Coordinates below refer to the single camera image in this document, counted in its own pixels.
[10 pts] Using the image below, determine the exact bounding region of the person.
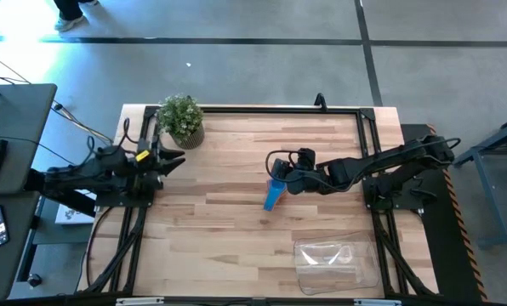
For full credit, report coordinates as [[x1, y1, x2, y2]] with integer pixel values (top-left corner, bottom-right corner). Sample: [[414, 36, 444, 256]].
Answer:
[[52, 0, 100, 33]]

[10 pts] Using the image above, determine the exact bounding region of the black mat with hazard stripe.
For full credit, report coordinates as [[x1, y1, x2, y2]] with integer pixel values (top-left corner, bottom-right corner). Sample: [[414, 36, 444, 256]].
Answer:
[[400, 123, 489, 303]]

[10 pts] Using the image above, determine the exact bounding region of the black aluminium table frame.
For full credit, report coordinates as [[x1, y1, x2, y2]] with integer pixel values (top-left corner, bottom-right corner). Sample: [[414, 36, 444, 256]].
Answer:
[[77, 104, 440, 298]]

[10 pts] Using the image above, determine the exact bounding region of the clear plastic basket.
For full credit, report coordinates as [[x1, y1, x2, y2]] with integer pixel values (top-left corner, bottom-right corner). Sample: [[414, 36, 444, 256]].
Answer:
[[293, 231, 381, 297]]

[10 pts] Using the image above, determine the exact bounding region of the green plant in ribbed pot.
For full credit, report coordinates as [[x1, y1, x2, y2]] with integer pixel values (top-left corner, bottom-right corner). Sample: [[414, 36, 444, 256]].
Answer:
[[156, 93, 207, 150]]

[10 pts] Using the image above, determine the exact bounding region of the grey low desk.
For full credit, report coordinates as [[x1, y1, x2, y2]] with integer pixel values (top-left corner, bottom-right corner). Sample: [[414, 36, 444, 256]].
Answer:
[[0, 190, 41, 302]]

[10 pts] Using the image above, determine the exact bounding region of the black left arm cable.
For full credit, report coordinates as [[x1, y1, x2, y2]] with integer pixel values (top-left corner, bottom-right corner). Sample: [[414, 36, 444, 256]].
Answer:
[[84, 116, 161, 159]]

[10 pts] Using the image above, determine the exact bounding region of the white table bracket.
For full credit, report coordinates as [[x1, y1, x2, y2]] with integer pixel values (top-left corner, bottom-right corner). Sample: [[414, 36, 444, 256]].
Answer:
[[116, 297, 165, 306], [354, 298, 402, 306]]

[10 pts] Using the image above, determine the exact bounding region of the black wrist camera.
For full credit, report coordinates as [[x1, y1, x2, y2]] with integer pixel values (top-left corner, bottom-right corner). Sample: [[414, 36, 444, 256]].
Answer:
[[133, 139, 157, 165], [271, 157, 298, 182]]

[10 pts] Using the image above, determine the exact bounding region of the black desk support beam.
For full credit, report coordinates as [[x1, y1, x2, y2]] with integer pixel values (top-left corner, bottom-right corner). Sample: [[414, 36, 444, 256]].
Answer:
[[23, 186, 100, 218]]

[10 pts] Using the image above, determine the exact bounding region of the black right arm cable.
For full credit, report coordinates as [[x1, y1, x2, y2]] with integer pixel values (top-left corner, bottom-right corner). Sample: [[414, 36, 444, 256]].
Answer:
[[265, 148, 305, 182]]

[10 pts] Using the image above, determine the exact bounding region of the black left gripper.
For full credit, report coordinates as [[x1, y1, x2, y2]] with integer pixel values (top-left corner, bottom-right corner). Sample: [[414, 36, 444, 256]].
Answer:
[[129, 144, 186, 192]]

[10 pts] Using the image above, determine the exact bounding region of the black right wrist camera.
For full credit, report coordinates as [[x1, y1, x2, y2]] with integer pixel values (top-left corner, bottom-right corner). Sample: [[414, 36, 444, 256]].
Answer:
[[271, 157, 298, 182]]

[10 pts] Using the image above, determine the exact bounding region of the medium blue measuring cup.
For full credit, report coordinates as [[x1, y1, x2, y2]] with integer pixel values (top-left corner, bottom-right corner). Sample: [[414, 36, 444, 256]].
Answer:
[[263, 177, 289, 213]]

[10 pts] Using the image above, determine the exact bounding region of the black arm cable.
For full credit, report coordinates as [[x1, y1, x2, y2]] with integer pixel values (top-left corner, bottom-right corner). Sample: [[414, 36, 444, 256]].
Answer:
[[265, 148, 305, 182], [84, 116, 161, 159]]

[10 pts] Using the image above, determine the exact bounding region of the white booklet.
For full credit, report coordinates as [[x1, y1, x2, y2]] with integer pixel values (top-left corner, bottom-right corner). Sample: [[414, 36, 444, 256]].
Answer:
[[54, 189, 100, 225]]

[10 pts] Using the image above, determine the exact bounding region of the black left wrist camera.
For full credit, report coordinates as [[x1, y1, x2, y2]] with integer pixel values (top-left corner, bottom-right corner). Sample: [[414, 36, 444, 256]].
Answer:
[[133, 139, 157, 165]]

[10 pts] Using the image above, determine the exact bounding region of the blue grey metal stand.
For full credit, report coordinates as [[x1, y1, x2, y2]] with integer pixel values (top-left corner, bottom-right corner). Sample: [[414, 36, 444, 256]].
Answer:
[[448, 110, 507, 250]]

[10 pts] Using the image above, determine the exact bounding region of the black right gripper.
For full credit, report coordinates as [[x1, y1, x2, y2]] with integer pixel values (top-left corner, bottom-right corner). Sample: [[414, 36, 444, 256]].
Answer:
[[285, 148, 333, 196]]

